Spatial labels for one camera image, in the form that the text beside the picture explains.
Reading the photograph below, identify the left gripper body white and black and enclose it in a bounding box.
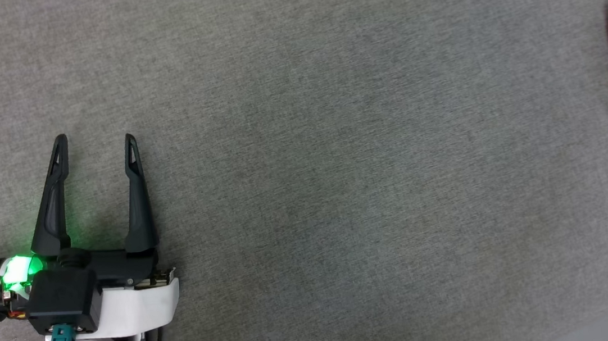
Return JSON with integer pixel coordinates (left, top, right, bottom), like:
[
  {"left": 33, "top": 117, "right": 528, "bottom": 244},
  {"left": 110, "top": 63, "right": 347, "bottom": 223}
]
[{"left": 0, "top": 237, "right": 185, "bottom": 341}]

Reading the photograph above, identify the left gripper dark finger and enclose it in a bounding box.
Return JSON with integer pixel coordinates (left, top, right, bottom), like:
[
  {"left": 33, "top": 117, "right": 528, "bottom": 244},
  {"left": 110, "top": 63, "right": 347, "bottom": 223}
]
[
  {"left": 113, "top": 131, "right": 161, "bottom": 255},
  {"left": 19, "top": 134, "right": 80, "bottom": 260}
]

